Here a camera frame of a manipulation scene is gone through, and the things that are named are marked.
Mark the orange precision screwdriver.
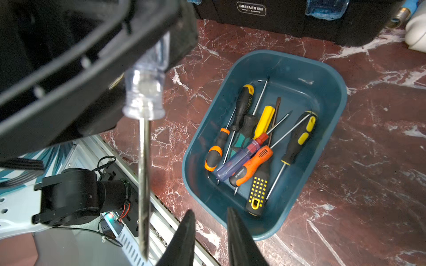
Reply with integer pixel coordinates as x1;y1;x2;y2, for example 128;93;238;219
229;114;306;194

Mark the white pipe elbow fitting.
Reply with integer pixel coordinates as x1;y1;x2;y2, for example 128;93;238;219
405;9;426;53

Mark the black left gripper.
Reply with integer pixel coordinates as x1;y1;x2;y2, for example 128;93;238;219
1;1;198;161

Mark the black plastic toolbox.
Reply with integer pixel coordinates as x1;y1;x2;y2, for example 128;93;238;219
191;1;403;47

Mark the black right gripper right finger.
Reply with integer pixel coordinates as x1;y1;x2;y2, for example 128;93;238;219
227;207;268;266

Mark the black yellow-capped screwdriver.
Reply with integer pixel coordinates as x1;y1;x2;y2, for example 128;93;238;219
223;84;254;163

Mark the blue valve fitting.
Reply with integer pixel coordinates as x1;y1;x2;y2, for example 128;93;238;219
385;0;419;29

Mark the teal plastic storage tray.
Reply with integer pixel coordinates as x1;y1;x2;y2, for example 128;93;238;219
182;50;347;241

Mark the green-black handled screwdriver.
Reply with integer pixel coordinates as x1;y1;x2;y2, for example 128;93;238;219
230;76;270;158

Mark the small yellow screwdriver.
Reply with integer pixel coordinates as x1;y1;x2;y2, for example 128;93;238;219
253;106;275;139

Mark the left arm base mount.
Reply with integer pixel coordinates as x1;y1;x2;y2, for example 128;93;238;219
97;156;139;238

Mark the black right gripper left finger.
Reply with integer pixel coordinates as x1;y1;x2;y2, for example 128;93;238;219
156;209;196;266

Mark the orange-black stubby screwdriver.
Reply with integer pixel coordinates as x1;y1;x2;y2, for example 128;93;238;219
205;109;236;172

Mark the clear-handled small screwdriver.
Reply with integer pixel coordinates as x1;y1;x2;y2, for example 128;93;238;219
123;32;170;260

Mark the yellow-black dotted-grip screwdriver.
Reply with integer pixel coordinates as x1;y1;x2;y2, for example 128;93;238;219
245;96;282;217

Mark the small red-blue precision screwdriver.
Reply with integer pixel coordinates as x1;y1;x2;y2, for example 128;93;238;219
214;111;292;182

